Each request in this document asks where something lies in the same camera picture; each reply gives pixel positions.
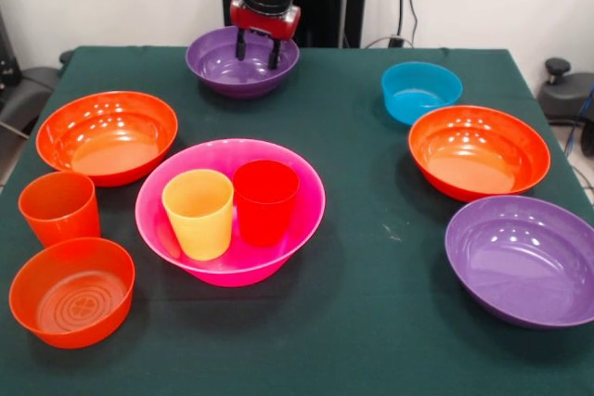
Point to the large orange bowl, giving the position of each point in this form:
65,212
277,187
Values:
482,155
107,141

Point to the red cup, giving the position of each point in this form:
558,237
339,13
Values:
264,215

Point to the blue bowl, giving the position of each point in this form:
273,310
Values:
422,99

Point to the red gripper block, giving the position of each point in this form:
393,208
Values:
264,22

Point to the yellow cup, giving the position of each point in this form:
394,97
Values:
199,224

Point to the black pedestal leg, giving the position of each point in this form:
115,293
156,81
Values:
566,94
39,83

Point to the purple bowl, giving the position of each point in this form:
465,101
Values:
218,67
520,261

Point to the large pink bowl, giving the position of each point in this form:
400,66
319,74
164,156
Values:
306,201

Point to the dark green tablecloth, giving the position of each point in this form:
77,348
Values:
297,335

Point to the orange cup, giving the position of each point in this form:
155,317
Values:
60,220

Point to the small orange bowl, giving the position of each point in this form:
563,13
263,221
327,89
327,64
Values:
69,303

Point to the black side stand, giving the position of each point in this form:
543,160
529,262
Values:
14,108

